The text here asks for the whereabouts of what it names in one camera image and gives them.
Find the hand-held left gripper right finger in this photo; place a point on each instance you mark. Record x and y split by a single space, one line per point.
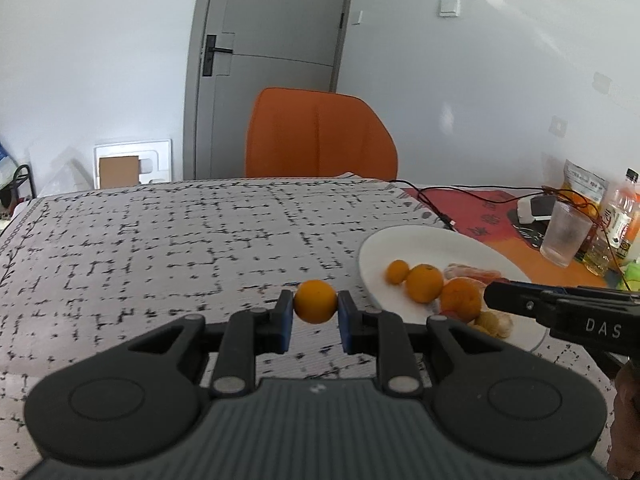
345 322

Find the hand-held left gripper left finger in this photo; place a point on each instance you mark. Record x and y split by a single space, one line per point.
285 322

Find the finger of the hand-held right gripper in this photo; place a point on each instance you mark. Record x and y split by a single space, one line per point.
510 302

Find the small round orange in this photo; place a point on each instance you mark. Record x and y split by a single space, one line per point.
315 301

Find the pink packaged snack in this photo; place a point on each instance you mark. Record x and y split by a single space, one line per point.
472 273

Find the large orange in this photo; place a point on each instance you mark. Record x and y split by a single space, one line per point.
461 300

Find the white plate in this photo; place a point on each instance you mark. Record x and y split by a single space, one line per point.
400 245

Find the person's right hand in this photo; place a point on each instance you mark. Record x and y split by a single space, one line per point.
627 410

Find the green object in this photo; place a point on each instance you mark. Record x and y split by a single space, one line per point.
632 275

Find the small mandarin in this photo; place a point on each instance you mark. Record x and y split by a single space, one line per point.
397 271

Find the medium mandarin with green stem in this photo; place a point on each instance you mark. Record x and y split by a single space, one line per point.
424 282

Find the clear plastic cup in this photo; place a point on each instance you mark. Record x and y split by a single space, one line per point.
565 232

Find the white charger box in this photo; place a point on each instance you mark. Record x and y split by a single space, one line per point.
530 207

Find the red orange printed mat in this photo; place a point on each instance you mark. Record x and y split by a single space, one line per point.
475 210

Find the clear bottle with black cap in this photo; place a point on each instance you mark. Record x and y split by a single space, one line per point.
620 220

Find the snack bag with orange print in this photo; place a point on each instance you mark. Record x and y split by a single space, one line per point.
582 180

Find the orange chair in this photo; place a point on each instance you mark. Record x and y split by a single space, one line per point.
320 135

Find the white foam packaging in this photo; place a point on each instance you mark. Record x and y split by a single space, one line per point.
155 152

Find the brown cardboard piece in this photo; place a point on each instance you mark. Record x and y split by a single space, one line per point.
119 171

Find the grey door with black lock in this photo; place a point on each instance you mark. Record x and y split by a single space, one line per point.
270 20

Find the blue and white bag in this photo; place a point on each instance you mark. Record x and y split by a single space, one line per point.
5 160

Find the white wall socket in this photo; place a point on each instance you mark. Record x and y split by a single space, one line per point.
558 126

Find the white wall light switch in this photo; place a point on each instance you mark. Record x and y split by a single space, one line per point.
449 7

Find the small white wall switch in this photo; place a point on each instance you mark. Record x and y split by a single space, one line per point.
356 17

